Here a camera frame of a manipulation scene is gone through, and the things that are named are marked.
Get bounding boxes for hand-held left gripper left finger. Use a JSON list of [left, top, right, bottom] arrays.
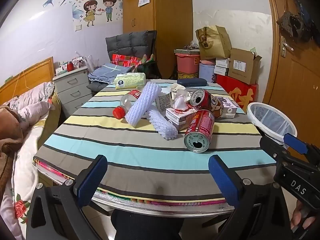
[[26, 154, 108, 240]]

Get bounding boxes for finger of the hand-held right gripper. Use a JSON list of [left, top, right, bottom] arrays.
[[284, 133, 312, 157], [259, 135, 288, 164]]

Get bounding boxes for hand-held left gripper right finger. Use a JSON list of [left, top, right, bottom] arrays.
[[208, 154, 298, 240]]

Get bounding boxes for white round waste bin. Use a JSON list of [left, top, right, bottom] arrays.
[[247, 102, 298, 146]]

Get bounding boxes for red drink can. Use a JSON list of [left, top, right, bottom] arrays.
[[184, 109, 215, 153], [190, 89, 225, 119]]

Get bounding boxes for white and purple small box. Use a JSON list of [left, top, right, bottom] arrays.
[[214, 96, 238, 119]]

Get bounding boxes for red and white small carton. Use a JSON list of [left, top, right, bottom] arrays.
[[165, 106, 198, 131]]

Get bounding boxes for small lavender foam net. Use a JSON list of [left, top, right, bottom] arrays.
[[147, 110, 178, 139]]

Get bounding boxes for clear bottle with red cap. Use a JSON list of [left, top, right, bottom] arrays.
[[112, 89, 145, 119]]

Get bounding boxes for large lavender foam net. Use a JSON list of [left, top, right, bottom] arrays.
[[125, 81, 162, 127]]

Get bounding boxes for printed white paper cup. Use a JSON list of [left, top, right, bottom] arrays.
[[156, 94, 173, 112]]

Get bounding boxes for beige paper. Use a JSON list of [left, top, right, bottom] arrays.
[[170, 83, 187, 93]]

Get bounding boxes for person's right hand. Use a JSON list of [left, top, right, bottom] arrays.
[[290, 200, 316, 231]]

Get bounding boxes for red carton with gold print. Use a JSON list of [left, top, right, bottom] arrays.
[[216, 74, 259, 108]]

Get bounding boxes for round metal-rimmed table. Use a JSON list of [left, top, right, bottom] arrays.
[[37, 165, 253, 217]]

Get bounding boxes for white floral bed sheet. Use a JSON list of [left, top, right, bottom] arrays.
[[5, 97, 62, 240]]

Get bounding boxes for person's legs in dark pants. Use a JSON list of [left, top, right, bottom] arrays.
[[111, 209, 185, 240]]

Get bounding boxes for open cardboard box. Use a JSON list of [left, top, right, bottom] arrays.
[[228, 48, 262, 85]]

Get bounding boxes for grey drawer nightstand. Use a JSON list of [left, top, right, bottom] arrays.
[[53, 67, 93, 120]]

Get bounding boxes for brown blanket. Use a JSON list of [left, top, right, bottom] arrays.
[[0, 104, 25, 198]]

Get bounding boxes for stack of small white boxes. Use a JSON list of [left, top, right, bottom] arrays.
[[215, 58, 230, 76]]

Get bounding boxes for light purple box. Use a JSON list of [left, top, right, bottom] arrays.
[[199, 64, 216, 83]]

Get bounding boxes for pink floral quilt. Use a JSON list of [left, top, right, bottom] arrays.
[[2, 81, 57, 130]]

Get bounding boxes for dark blue glasses case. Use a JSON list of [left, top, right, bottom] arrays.
[[177, 78, 207, 87]]

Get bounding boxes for yellow-green tissue pack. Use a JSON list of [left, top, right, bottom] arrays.
[[114, 73, 146, 90]]

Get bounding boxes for folded blue checked cloth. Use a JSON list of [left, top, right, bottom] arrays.
[[87, 64, 132, 90]]

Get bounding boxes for yellow patterned box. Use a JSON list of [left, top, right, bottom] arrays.
[[177, 71, 200, 80]]

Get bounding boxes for white plastic bag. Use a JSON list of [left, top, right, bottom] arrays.
[[84, 55, 95, 73]]

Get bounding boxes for brown paper bag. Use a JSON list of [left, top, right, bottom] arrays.
[[196, 25, 232, 60]]

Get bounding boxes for brown patterned handbag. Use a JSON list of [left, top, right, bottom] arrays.
[[276, 11, 313, 43]]

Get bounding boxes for pink storage box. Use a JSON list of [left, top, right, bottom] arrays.
[[174, 49, 201, 73]]

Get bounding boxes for wooden bed headboard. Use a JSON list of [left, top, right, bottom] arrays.
[[0, 57, 54, 98]]

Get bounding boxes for red plaid cloth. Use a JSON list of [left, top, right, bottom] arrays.
[[112, 54, 140, 67]]

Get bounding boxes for black bag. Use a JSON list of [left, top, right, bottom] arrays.
[[136, 55, 162, 78]]

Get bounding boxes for grey quilted chair cushion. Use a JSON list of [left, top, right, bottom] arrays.
[[105, 31, 158, 63]]

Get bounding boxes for wooden wardrobe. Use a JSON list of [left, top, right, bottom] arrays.
[[122, 0, 193, 79]]

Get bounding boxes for metal door handle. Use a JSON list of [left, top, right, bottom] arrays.
[[280, 36, 294, 57]]

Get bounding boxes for cartoon couple wall sticker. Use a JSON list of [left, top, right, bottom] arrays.
[[42, 0, 123, 28]]

